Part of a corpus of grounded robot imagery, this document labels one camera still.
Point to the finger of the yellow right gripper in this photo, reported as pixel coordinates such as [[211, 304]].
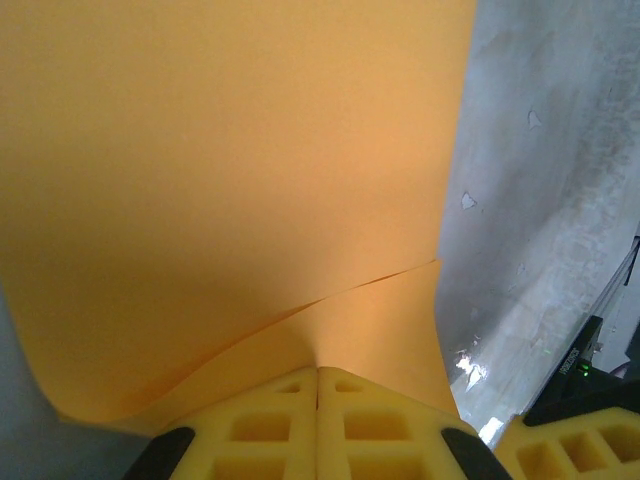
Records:
[[575, 450]]

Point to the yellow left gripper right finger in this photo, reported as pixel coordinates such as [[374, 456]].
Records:
[[380, 440]]

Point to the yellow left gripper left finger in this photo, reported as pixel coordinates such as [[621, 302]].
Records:
[[260, 440]]

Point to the orange square paper sheet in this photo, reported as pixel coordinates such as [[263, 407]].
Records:
[[225, 175]]

